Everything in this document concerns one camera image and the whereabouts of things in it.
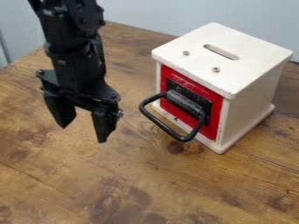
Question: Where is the red drawer front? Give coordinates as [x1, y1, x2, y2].
[159, 65, 223, 140]

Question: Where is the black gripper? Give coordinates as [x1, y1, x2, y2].
[37, 35, 123, 143]

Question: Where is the black metal drawer handle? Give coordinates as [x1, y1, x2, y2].
[139, 89, 213, 143]

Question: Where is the white wooden box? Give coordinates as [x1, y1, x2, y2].
[153, 23, 293, 154]

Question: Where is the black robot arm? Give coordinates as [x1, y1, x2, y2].
[28, 0, 122, 143]

